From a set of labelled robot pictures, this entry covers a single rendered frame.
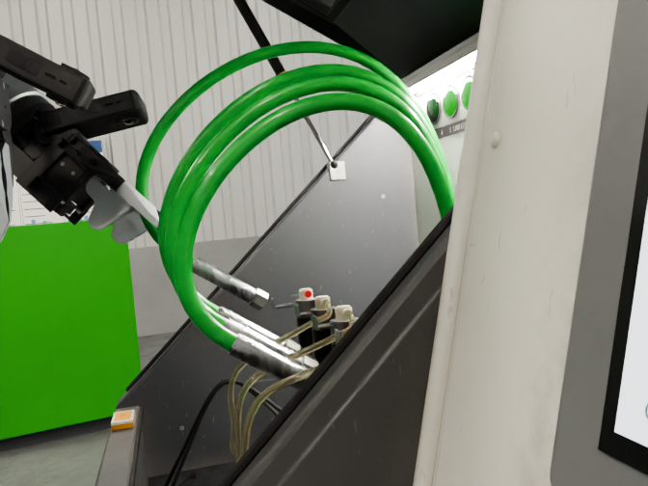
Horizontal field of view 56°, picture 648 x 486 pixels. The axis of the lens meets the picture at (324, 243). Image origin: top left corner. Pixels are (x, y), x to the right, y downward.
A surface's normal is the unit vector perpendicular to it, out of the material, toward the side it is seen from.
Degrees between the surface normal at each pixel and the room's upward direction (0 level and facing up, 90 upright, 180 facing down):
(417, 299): 90
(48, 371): 90
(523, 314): 76
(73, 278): 90
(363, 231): 90
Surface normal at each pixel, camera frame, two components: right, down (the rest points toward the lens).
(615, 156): -0.96, -0.14
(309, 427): 0.25, 0.03
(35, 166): 0.03, -0.18
